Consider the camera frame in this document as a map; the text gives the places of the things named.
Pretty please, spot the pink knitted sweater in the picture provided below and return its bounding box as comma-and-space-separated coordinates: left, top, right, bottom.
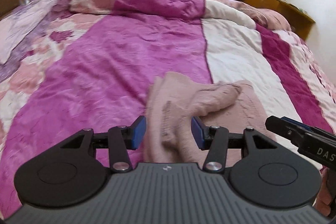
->
143, 72, 276, 166

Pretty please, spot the person's right hand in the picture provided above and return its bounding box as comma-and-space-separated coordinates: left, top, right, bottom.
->
314, 168, 333, 217

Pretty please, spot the magenta fleece blanket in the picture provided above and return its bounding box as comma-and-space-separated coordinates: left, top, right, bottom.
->
256, 25, 334, 133

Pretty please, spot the pink floral quilt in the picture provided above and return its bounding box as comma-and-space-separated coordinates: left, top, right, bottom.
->
1, 0, 299, 217

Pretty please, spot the lilac ruffled pillow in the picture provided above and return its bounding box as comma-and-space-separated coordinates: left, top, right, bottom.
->
1, 0, 71, 81

